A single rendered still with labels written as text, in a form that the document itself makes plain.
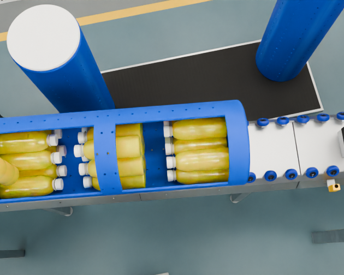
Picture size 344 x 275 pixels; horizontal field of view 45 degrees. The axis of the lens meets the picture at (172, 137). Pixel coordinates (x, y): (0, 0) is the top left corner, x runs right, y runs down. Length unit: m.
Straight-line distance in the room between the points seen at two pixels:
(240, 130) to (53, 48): 0.78
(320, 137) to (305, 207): 0.96
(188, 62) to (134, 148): 1.32
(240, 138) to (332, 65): 1.67
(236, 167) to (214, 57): 1.36
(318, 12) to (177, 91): 0.96
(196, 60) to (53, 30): 1.10
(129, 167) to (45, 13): 0.72
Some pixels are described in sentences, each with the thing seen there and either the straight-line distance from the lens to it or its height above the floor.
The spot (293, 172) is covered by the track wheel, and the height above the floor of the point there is 0.98.
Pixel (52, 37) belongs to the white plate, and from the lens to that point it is 1.66.
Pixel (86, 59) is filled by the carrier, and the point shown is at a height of 0.90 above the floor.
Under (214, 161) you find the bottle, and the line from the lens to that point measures 1.33.
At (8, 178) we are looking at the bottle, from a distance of 1.35.
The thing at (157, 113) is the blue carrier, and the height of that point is 1.20.
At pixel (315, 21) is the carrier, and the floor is 0.83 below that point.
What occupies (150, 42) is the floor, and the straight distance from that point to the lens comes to 2.76.
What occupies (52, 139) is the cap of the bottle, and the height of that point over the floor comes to 1.13.
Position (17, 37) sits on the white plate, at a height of 1.04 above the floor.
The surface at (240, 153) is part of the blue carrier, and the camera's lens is 1.26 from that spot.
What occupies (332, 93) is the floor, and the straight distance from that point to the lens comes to 2.78.
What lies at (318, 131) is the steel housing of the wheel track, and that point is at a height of 0.93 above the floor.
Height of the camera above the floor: 2.43
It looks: 75 degrees down
